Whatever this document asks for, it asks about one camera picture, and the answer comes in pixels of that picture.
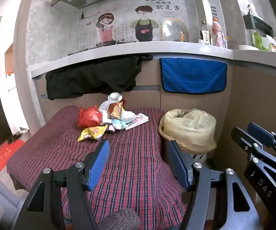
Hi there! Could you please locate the pair of dark shoes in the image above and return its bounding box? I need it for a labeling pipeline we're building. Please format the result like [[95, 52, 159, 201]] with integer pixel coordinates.
[[7, 134, 22, 144]]

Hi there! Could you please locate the bin with yellow bag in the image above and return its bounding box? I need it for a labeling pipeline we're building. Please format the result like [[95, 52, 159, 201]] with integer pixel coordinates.
[[158, 108, 217, 168]]

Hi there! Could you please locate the yellow chip packet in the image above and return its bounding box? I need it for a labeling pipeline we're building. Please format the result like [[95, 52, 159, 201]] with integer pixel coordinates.
[[78, 124, 109, 142]]

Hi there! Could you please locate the pink tissue pack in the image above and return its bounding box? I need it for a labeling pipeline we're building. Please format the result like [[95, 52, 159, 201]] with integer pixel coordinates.
[[125, 113, 149, 130]]

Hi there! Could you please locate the orange-capped plastic bottle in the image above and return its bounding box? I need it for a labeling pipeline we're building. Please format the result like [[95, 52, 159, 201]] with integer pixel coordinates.
[[211, 17, 226, 47]]

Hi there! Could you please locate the glass pot lid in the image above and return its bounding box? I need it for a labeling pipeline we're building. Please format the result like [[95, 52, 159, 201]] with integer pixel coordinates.
[[161, 19, 189, 42]]

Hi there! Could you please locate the red plastic bag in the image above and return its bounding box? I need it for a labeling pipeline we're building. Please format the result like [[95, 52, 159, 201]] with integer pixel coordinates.
[[78, 105, 103, 128]]

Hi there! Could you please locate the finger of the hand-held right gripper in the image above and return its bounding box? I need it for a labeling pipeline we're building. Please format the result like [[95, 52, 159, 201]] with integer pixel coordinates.
[[231, 126, 276, 173], [247, 122, 276, 161]]

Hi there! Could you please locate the brown knitted cloth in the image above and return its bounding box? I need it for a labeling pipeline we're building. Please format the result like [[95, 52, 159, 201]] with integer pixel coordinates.
[[97, 208, 148, 230]]

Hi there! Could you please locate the grey stone counter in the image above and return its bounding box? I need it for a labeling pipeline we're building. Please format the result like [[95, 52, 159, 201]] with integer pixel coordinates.
[[29, 41, 276, 79]]

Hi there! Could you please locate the green plastic bag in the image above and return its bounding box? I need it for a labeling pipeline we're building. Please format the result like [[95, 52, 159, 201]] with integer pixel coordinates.
[[253, 32, 276, 52]]

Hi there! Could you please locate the cartoon wall sticker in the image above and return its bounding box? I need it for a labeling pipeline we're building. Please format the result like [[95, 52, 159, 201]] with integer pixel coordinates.
[[67, 0, 191, 55]]

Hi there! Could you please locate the red doormat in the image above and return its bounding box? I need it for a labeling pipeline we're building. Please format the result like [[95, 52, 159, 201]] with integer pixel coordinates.
[[0, 139, 26, 175]]

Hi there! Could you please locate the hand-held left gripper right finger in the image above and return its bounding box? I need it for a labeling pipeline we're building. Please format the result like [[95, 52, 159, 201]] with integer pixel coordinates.
[[168, 140, 260, 230]]

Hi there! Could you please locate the red gold snack wrapper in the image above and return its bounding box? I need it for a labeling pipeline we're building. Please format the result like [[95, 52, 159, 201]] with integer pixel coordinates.
[[108, 101, 125, 119]]

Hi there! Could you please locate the blue face mask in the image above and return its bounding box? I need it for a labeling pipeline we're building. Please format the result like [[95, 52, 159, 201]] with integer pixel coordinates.
[[111, 118, 129, 130]]

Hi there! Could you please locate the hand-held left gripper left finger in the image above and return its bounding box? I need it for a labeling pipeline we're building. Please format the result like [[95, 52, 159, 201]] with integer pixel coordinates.
[[18, 139, 111, 230]]

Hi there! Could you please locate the white bowl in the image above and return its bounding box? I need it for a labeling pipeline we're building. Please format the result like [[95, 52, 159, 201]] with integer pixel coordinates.
[[238, 44, 260, 51]]

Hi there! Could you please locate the clear sauce bottle black label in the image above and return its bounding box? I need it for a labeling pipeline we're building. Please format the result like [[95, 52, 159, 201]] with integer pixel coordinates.
[[199, 20, 211, 45]]

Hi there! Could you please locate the black cloth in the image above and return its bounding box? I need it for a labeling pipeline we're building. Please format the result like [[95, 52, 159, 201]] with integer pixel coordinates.
[[45, 55, 154, 100]]

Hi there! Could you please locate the blue towel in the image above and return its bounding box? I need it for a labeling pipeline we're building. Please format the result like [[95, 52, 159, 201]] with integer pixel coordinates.
[[159, 57, 228, 94]]

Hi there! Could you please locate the clear plastic wrapper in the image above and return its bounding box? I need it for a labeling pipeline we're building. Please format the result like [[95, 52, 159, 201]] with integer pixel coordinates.
[[98, 100, 114, 125]]

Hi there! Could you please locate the red drink can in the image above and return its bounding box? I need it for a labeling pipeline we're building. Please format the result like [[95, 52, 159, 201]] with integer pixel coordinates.
[[107, 92, 126, 106]]

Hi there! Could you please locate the red plaid cloth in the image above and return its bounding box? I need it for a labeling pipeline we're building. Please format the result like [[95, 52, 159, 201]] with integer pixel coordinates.
[[6, 105, 188, 226]]

